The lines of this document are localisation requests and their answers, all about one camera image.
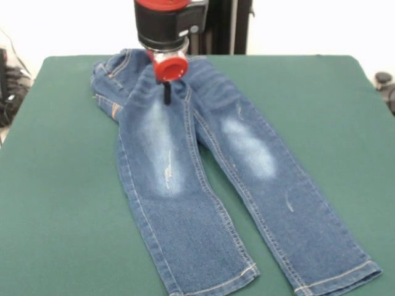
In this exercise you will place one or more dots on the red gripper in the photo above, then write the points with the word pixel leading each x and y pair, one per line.
pixel 171 69

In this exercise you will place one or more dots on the dark green table cloth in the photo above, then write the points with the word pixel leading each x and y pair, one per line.
pixel 61 216

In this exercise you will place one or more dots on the blue denim jeans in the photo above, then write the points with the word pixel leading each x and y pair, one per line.
pixel 185 216

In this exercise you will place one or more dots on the dark grey chair base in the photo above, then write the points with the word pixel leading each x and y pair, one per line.
pixel 384 78

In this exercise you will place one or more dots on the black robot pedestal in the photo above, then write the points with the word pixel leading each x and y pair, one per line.
pixel 225 27

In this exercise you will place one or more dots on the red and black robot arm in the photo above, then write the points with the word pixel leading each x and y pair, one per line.
pixel 166 24

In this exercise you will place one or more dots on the black equipment pile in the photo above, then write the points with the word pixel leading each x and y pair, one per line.
pixel 12 83

